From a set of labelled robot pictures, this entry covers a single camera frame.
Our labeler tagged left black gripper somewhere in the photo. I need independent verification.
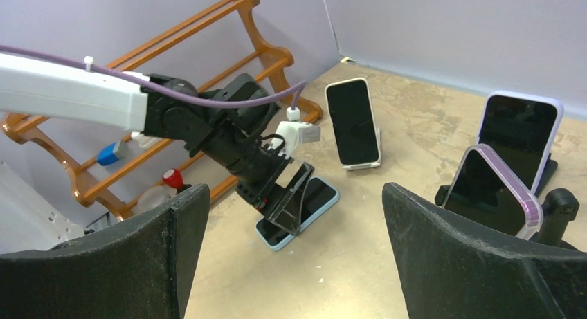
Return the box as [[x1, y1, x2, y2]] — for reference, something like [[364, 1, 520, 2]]
[[201, 120, 315, 236]]

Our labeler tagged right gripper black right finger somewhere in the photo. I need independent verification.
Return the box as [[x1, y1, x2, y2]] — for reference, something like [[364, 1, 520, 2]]
[[382, 183, 586, 318]]

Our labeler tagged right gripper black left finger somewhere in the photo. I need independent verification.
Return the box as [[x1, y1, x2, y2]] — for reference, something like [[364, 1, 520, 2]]
[[1, 184, 210, 318]]

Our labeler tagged light blue case phone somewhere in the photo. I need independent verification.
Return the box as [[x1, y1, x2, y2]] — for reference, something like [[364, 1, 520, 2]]
[[255, 176, 341, 253]]

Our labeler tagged black phone clear case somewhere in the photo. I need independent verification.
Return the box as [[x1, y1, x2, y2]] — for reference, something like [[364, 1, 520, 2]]
[[441, 144, 543, 240]]

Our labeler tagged white edged black phone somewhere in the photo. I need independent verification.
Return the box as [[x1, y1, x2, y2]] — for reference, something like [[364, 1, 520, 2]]
[[325, 78, 377, 168]]

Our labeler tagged lavender case phone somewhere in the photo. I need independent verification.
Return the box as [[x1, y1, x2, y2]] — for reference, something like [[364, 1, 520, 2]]
[[477, 90, 564, 194]]

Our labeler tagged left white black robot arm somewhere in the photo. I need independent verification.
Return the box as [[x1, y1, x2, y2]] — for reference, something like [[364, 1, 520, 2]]
[[1, 46, 314, 235]]

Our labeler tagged silver folding phone stand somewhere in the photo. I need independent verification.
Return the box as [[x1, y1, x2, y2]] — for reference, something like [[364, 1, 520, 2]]
[[340, 127, 381, 170]]

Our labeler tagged black round base phone stand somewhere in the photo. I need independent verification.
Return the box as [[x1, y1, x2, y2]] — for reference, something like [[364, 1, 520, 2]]
[[435, 182, 579, 247]]

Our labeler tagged black rectangular phone stand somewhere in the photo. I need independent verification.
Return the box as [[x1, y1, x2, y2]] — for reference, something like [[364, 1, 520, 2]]
[[534, 153, 559, 197]]

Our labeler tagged red cap bottle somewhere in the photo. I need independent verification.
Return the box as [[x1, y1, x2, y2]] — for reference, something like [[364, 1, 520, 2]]
[[132, 168, 192, 214]]

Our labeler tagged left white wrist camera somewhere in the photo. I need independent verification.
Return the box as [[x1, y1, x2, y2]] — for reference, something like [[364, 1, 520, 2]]
[[269, 107, 321, 158]]

